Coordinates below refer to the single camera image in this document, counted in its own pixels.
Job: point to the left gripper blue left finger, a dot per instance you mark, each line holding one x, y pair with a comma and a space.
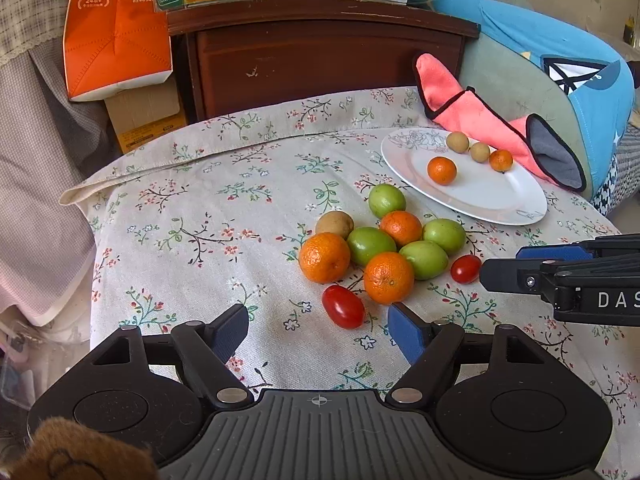
204, 350

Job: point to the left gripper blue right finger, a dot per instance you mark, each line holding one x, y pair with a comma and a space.
431, 351

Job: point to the green jujube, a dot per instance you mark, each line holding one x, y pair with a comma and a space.
367, 242
447, 234
385, 198
427, 259

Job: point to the cherry tomato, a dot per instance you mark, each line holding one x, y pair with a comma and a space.
344, 308
466, 269

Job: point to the small tangerine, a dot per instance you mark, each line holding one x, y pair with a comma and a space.
501, 160

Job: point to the green jujube top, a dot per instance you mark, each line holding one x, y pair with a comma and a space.
385, 198

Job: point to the brown longan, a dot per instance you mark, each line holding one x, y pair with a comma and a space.
336, 222
480, 152
458, 142

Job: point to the houndstooth sofa cushion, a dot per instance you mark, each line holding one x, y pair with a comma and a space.
623, 177

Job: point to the white floral plate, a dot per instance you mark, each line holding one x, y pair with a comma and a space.
511, 198

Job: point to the floral tablecloth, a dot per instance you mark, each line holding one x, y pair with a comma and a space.
279, 208

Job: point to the pink grey cloth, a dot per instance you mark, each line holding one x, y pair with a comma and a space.
531, 141

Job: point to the brown plush toy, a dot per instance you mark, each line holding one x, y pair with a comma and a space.
62, 449

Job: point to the blue green cushion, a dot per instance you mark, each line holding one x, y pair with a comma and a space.
525, 62

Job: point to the brown cardboard box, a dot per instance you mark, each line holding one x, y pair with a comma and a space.
141, 115

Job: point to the checkered fabric cover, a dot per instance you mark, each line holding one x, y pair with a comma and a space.
48, 145

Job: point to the dark wooden cabinet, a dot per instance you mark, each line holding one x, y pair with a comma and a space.
233, 55

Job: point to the orange paper bag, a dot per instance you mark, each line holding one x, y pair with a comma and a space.
114, 45

